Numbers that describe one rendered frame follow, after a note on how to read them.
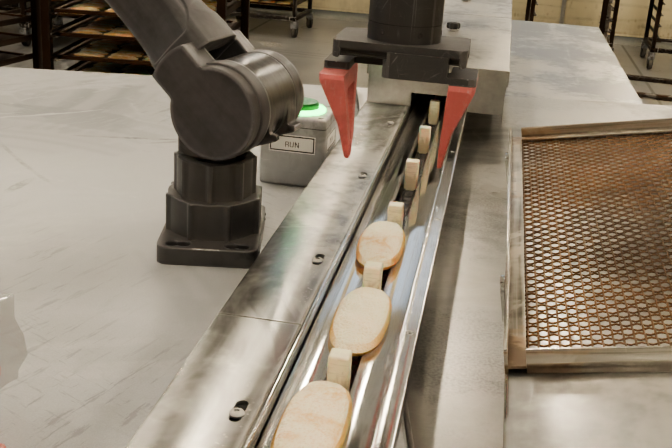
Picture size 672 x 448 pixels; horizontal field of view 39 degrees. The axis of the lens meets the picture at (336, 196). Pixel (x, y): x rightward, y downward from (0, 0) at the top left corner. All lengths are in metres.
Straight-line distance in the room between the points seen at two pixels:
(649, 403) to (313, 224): 0.37
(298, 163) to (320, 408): 0.50
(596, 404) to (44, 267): 0.47
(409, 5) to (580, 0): 7.10
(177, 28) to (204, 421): 0.38
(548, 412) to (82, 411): 0.28
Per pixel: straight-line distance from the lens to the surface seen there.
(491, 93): 1.21
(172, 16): 0.79
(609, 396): 0.51
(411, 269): 0.74
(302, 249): 0.73
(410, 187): 0.96
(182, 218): 0.82
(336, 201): 0.84
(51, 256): 0.83
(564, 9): 7.79
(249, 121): 0.75
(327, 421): 0.52
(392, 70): 0.71
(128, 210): 0.93
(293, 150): 0.99
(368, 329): 0.62
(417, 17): 0.71
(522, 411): 0.50
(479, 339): 0.71
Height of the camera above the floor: 1.14
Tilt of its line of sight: 19 degrees down
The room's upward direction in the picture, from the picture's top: 4 degrees clockwise
